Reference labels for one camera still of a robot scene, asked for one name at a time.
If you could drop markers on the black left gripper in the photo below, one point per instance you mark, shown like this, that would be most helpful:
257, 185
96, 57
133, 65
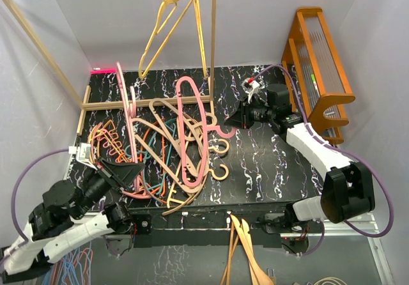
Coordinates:
119, 174

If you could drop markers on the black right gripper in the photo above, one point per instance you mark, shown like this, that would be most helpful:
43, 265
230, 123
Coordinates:
241, 118

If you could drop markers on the pink plastic hanger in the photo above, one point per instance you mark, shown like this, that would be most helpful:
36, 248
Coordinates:
130, 111
202, 125

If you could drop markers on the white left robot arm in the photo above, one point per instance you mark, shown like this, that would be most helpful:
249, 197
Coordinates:
56, 226

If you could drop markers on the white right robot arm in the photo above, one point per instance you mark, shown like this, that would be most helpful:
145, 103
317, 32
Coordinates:
348, 185

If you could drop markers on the wooden hangers on floor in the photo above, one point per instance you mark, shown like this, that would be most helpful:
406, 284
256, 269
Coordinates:
240, 237

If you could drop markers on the teal thin hanger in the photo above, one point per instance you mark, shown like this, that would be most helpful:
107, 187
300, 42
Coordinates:
144, 151

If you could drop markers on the orange thin hanger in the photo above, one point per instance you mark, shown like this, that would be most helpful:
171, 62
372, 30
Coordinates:
104, 137

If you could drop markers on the orange wooden shelf rack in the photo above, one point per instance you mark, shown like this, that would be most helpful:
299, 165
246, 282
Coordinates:
322, 86

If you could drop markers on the beige plastic hanger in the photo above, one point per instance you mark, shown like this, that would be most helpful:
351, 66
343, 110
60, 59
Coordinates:
179, 195

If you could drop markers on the pink tape strip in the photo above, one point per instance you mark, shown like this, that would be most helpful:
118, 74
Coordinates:
102, 71

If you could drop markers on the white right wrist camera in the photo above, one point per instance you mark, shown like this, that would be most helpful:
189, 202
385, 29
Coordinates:
250, 87

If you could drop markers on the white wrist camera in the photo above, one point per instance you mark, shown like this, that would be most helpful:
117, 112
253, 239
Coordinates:
250, 87
82, 153

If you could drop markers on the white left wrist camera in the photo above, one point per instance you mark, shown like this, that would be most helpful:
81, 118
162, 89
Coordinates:
82, 153

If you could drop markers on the wooden clothes rack frame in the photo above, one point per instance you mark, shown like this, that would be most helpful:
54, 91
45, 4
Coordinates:
84, 103

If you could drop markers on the blue wire hangers pile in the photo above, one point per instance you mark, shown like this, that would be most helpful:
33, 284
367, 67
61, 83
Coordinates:
73, 268

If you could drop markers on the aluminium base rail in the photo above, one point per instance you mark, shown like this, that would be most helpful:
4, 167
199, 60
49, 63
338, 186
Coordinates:
365, 222

